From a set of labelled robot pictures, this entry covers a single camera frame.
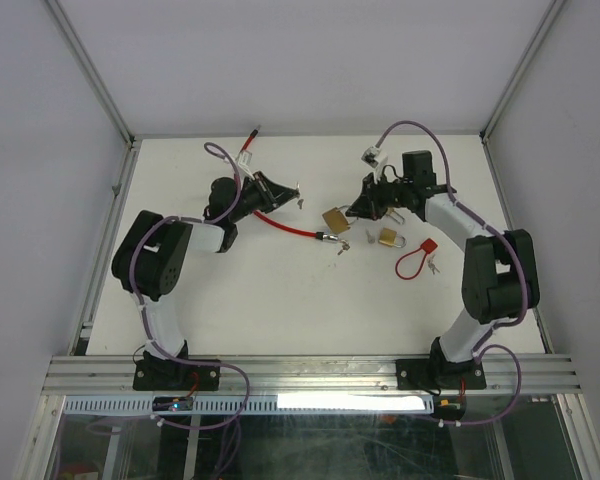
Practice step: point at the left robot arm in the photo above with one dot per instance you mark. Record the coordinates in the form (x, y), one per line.
(150, 259)

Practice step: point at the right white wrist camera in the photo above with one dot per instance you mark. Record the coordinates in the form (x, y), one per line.
(376, 159)

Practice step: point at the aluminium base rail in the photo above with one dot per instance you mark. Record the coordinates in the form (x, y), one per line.
(496, 373)

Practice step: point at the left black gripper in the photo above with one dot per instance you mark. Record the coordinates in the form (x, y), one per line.
(273, 195)

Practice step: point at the silver keys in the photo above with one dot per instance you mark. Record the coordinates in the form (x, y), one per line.
(432, 266)

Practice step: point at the small brass padlock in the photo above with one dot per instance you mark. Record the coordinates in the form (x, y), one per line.
(395, 216)

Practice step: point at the white slotted cable duct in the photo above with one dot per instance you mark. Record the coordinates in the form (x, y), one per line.
(277, 404)

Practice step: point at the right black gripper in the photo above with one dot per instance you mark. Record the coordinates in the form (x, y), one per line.
(367, 205)

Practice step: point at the red thin-cable padlock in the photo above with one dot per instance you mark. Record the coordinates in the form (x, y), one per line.
(410, 265)

